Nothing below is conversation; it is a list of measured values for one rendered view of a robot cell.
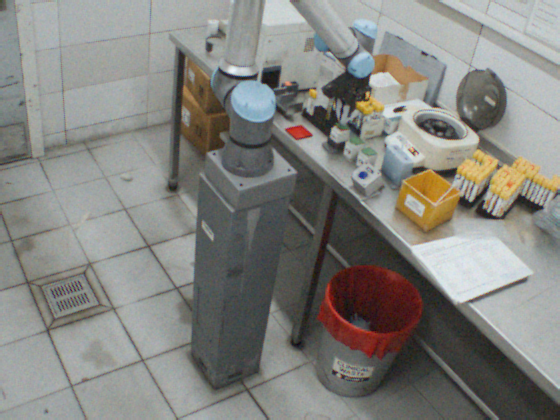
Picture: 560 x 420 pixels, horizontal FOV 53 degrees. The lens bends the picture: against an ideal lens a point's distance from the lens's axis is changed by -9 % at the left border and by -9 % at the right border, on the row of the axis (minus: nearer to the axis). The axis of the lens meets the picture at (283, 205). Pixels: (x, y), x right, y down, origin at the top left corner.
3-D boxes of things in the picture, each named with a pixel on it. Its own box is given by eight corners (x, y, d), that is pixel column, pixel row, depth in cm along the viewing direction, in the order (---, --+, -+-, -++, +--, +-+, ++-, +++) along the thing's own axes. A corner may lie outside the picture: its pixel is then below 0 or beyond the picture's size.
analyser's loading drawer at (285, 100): (256, 89, 222) (257, 77, 218) (271, 86, 225) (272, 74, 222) (286, 115, 209) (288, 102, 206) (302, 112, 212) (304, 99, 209)
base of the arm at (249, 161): (230, 181, 165) (232, 151, 159) (214, 149, 175) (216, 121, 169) (281, 173, 170) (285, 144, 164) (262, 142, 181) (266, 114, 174)
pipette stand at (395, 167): (375, 172, 192) (382, 146, 186) (393, 169, 195) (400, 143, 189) (392, 190, 185) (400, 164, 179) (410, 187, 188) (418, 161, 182)
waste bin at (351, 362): (285, 354, 239) (303, 277, 212) (355, 323, 257) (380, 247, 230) (340, 422, 215) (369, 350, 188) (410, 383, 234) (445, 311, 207)
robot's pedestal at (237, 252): (214, 390, 219) (231, 212, 166) (190, 354, 232) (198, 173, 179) (259, 372, 229) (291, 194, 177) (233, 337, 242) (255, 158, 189)
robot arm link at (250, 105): (237, 148, 160) (241, 104, 152) (221, 121, 169) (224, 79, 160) (278, 141, 165) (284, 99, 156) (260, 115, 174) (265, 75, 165)
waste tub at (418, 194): (393, 207, 178) (401, 180, 172) (421, 195, 186) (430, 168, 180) (425, 233, 171) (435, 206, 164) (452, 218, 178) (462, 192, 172)
